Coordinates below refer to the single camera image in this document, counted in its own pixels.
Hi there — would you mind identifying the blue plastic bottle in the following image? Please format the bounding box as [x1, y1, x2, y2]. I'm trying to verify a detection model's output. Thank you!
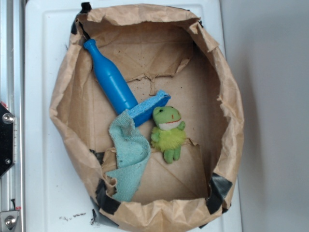
[84, 39, 138, 115]

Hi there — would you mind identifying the blue sponge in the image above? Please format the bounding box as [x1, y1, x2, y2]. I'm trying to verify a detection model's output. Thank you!
[126, 90, 171, 127]

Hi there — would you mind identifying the green frog plush toy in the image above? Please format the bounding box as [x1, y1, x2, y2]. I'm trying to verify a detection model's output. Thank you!
[151, 106, 186, 164]

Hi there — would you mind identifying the light teal cloth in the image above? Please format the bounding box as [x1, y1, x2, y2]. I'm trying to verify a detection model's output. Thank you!
[107, 111, 151, 202]

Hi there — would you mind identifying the brown paper bag bin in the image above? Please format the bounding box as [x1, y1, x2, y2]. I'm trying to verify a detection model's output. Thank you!
[50, 4, 244, 232]

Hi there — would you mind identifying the white plastic tray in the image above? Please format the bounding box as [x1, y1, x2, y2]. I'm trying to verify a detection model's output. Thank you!
[23, 0, 243, 232]

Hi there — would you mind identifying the black metal bracket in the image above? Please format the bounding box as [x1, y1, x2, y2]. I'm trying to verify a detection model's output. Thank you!
[0, 102, 14, 177]

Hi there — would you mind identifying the aluminium frame rail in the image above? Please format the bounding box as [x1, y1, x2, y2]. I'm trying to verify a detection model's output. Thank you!
[0, 0, 26, 232]

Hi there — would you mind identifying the silver corner bracket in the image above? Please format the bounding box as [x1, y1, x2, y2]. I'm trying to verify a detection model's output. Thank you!
[0, 211, 20, 232]

